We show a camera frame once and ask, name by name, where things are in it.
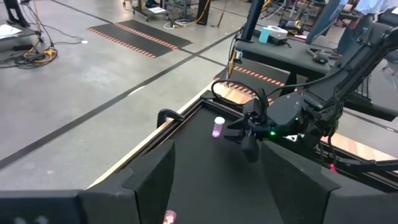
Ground metal cart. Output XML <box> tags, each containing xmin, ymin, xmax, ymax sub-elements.
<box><xmin>123</xmin><ymin>0</ymin><xmax>175</xmax><ymax>22</ymax></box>

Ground white paper sheet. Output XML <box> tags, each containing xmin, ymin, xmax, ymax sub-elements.
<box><xmin>0</xmin><ymin>24</ymin><xmax>22</xmax><ymax>40</ymax></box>

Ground black pole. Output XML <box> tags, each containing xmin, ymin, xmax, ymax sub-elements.
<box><xmin>241</xmin><ymin>0</ymin><xmax>265</xmax><ymax>43</ymax></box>

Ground black table clamp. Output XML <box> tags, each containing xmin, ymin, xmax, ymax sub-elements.
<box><xmin>156</xmin><ymin>108</ymin><xmax>186</xmax><ymax>129</ymax></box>

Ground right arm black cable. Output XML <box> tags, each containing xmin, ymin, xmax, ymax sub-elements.
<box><xmin>210</xmin><ymin>67</ymin><xmax>346</xmax><ymax>108</ymax></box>

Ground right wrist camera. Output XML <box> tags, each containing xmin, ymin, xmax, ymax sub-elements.
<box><xmin>242</xmin><ymin>96</ymin><xmax>270</xmax><ymax>125</ymax></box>

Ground black box with white label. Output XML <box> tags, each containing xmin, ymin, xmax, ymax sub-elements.
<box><xmin>253</xmin><ymin>24</ymin><xmax>290</xmax><ymax>47</ymax></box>

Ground yellow and black floor cables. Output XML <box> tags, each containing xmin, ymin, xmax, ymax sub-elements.
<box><xmin>0</xmin><ymin>2</ymin><xmax>90</xmax><ymax>70</ymax></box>

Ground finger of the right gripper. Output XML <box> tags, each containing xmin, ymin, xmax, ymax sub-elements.
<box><xmin>225</xmin><ymin>117</ymin><xmax>251</xmax><ymax>131</ymax></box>
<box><xmin>223</xmin><ymin>130</ymin><xmax>261</xmax><ymax>164</ymax></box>

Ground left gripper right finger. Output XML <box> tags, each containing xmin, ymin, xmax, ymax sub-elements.
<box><xmin>261</xmin><ymin>141</ymin><xmax>341</xmax><ymax>224</ymax></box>

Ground black floor mat orange edge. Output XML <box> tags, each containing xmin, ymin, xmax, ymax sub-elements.
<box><xmin>213</xmin><ymin>58</ymin><xmax>297</xmax><ymax>104</ymax></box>
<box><xmin>86</xmin><ymin>23</ymin><xmax>159</xmax><ymax>59</ymax></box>
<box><xmin>114</xmin><ymin>19</ymin><xmax>193</xmax><ymax>50</ymax></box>

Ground light blue block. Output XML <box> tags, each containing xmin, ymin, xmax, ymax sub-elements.
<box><xmin>258</xmin><ymin>26</ymin><xmax>272</xmax><ymax>44</ymax></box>

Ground grey work table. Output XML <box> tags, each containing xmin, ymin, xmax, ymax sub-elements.
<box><xmin>0</xmin><ymin>23</ymin><xmax>43</xmax><ymax>52</ymax></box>

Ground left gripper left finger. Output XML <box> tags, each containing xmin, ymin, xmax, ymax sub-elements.
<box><xmin>78</xmin><ymin>139</ymin><xmax>177</xmax><ymax>224</ymax></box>

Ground black aluminium table frame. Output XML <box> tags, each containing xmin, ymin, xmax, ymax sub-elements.
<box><xmin>93</xmin><ymin>93</ymin><xmax>398</xmax><ymax>190</ymax></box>

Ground pink pill bottle white cap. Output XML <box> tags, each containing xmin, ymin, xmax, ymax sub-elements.
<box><xmin>212</xmin><ymin>116</ymin><xmax>226</xmax><ymax>139</ymax></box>
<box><xmin>162</xmin><ymin>210</ymin><xmax>178</xmax><ymax>224</ymax></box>

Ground dark grey side desk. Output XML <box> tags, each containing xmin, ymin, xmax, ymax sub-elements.
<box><xmin>233</xmin><ymin>29</ymin><xmax>346</xmax><ymax>78</ymax></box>

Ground black tower case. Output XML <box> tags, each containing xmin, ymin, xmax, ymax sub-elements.
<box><xmin>195</xmin><ymin>0</ymin><xmax>212</xmax><ymax>26</ymax></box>

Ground black table mat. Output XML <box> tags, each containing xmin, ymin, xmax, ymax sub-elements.
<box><xmin>136</xmin><ymin>104</ymin><xmax>343</xmax><ymax>224</ymax></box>

